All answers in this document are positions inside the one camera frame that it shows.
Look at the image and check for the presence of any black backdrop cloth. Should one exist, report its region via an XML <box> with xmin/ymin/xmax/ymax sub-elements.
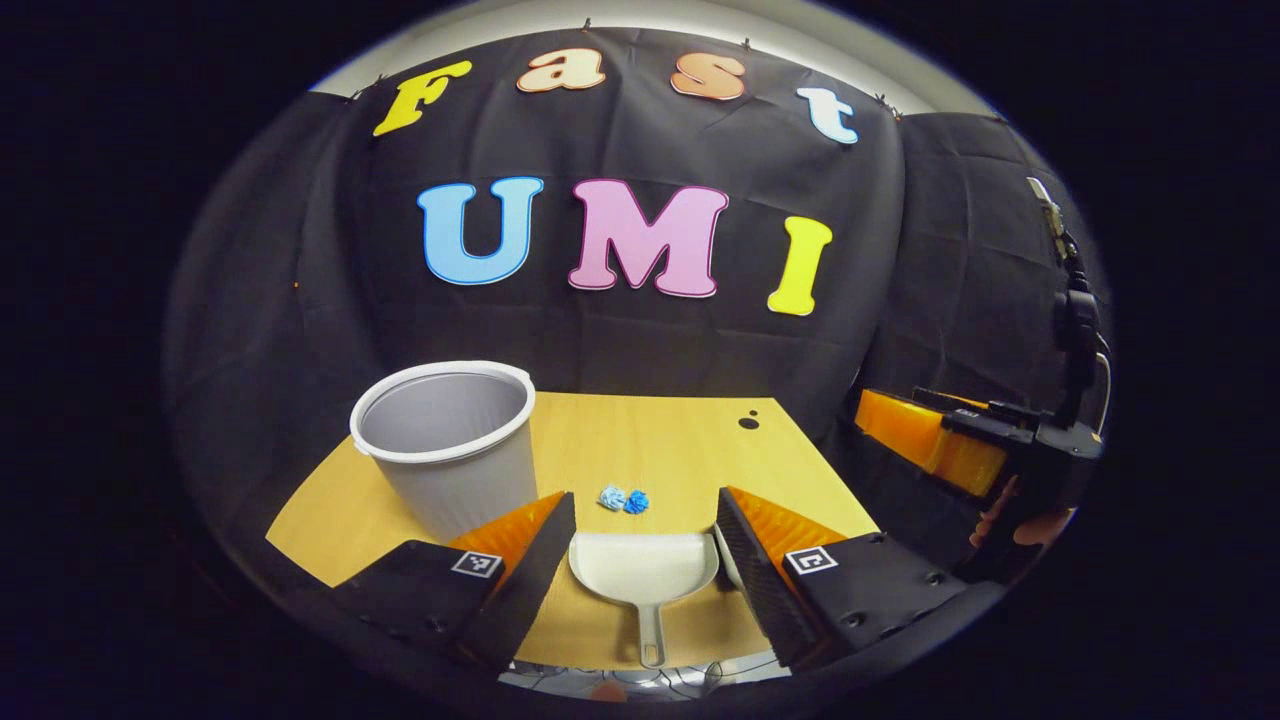
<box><xmin>165</xmin><ymin>28</ymin><xmax>1111</xmax><ymax>601</ymax></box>

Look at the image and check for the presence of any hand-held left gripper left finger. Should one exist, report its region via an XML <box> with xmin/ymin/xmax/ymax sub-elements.
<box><xmin>335</xmin><ymin>490</ymin><xmax>579</xmax><ymax>671</ymax></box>

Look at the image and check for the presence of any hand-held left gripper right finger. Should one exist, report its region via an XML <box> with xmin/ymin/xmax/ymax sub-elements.
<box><xmin>714</xmin><ymin>486</ymin><xmax>969</xmax><ymax>669</ymax></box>

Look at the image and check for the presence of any white plastic dustpan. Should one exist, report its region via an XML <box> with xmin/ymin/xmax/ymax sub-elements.
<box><xmin>568</xmin><ymin>530</ymin><xmax>721</xmax><ymax>669</ymax></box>

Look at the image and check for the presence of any wooden desktop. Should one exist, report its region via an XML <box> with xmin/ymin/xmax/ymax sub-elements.
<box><xmin>265</xmin><ymin>392</ymin><xmax>881</xmax><ymax>673</ymax></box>

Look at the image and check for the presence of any grey plastic garbage bin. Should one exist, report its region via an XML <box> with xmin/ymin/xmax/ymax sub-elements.
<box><xmin>349</xmin><ymin>360</ymin><xmax>538</xmax><ymax>546</ymax></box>

